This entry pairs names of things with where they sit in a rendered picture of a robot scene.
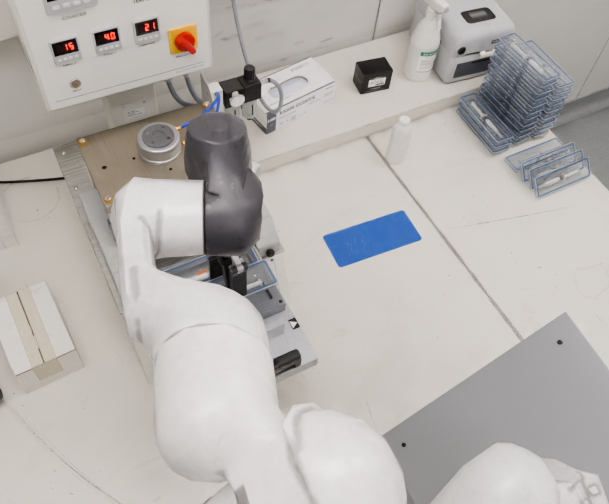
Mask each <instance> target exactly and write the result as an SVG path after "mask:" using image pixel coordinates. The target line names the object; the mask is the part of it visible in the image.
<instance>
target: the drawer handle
mask: <svg viewBox="0 0 609 504"><path fill-rule="evenodd" d="M301 361H302V358H301V354H300V352H299V350H298V349H294V350H291V351H289V352H287V353H285V354H282V355H280V356H278V357H276V358H273V365H274V373H277V372H279V371H281V370H283V369H285V368H288V367H290V366H292V365H294V367H295V368H297V367H299V366H301Z"/></svg>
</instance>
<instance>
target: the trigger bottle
mask: <svg viewBox="0 0 609 504"><path fill-rule="evenodd" d="M424 1H425V2H426V3H427V4H428V5H429V6H428V8H427V12H426V17H425V18H424V19H422V20H421V21H420V22H419V23H418V25H417V26H416V28H415V29H414V31H413V33H412V35H411V38H410V43H409V47H408V51H407V55H406V59H405V62H404V66H403V74H404V75H405V76H406V77H407V78H408V79H410V80H412V81H416V82H421V81H425V80H427V79H428V78H429V77H430V75H431V71H432V68H433V64H434V61H435V58H436V54H437V51H438V48H439V44H440V29H441V18H442V14H445V13H448V12H449V4H448V3H447V2H446V1H445V0H424Z"/></svg>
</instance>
